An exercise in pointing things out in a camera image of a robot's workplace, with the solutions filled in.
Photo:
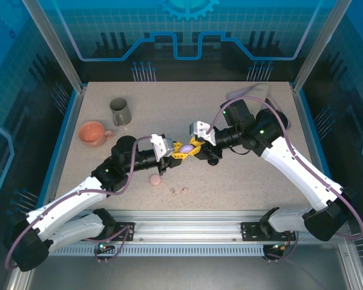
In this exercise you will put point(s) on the purple earbud charging case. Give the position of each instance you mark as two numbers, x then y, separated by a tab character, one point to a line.
186	148

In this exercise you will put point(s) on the black earbud charging case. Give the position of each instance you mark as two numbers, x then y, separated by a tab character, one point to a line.
212	162

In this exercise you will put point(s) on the pink earbud charging case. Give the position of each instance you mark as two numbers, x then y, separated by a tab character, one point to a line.
155	180

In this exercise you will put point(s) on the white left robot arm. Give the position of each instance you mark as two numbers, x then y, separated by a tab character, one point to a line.
66	199

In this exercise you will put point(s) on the grey ceramic mug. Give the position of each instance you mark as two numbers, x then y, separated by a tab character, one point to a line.
121	113

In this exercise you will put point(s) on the pink speckled ceramic cup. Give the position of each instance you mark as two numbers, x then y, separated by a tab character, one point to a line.
92	134

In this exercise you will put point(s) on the small LED connector board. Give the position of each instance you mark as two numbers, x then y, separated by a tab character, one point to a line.
279	247
104	247

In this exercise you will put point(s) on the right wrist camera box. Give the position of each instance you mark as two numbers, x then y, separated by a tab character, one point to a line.
199	128

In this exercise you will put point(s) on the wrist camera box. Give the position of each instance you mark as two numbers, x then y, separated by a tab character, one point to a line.
199	128
161	146

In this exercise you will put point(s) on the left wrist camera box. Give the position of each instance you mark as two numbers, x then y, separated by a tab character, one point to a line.
161	146

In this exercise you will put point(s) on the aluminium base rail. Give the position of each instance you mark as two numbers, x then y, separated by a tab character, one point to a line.
184	223

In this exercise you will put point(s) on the blue edged side rail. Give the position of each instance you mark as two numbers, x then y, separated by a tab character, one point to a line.
57	151
317	151

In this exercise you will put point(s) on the aluminium corner post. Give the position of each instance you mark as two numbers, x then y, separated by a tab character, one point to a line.
320	39
56	39

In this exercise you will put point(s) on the aluminium floor frame rail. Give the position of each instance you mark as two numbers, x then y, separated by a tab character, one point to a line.
351	266

